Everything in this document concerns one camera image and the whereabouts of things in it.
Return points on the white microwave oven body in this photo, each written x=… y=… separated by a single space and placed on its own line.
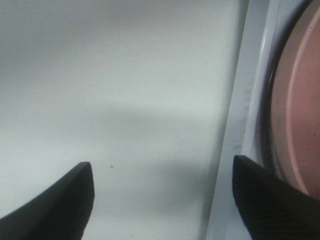
x=266 y=26

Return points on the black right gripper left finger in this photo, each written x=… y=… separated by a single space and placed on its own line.
x=61 y=212

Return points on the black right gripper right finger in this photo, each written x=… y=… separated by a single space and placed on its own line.
x=270 y=208

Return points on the pink round plate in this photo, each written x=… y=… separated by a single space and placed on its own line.
x=295 y=104

